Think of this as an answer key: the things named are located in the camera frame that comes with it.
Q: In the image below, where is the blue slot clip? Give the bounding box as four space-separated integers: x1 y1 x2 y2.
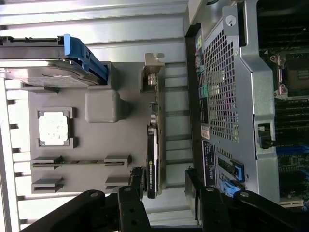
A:
231 159 246 182
219 180 245 198

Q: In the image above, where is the green RAM stick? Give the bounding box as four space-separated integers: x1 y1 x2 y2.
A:
31 160 126 168

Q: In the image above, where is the grey parts rack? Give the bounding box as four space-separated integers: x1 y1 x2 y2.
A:
20 61 168 202

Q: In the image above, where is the white expansion slot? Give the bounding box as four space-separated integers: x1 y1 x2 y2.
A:
280 198 305 209

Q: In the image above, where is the green motherboard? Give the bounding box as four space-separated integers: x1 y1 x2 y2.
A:
258 36 309 210

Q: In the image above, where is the blue expansion slot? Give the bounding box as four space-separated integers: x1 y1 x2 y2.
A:
276 146 309 156

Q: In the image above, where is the silver CPU chip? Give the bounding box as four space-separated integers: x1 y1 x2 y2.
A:
38 113 70 146

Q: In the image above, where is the open black PC case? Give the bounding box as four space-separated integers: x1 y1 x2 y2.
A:
184 0 309 232

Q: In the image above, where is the silver hard disk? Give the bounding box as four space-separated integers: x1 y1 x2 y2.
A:
0 59 97 87

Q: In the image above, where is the hard drive with blue caddy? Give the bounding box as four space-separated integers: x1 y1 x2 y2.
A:
0 33 107 86

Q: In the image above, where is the black intrusion switch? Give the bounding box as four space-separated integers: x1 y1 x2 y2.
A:
257 123 276 149

